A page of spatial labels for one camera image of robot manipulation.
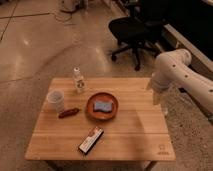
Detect black and white box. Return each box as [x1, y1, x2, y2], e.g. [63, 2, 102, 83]
[78, 126, 104, 154]

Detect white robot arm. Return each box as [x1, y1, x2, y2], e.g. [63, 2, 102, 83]
[150, 49, 213, 113]

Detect blue sponge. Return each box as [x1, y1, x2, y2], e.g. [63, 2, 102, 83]
[94, 101, 112, 112]

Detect clear plastic bottle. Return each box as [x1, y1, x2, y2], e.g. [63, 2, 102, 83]
[73, 67, 85, 93]

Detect brown round plate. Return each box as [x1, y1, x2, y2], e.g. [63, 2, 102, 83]
[86, 92, 119, 120]

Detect red sausage toy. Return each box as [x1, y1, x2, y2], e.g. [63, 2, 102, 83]
[58, 108, 80, 119]

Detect black floor cable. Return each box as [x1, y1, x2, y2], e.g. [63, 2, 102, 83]
[0, 11, 73, 25]

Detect black office chair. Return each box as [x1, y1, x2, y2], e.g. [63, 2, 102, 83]
[108, 0, 170, 71]

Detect translucent plastic cup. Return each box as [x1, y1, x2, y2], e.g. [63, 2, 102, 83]
[47, 90, 65, 113]

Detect wooden table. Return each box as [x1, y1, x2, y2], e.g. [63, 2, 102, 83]
[25, 78, 175, 164]

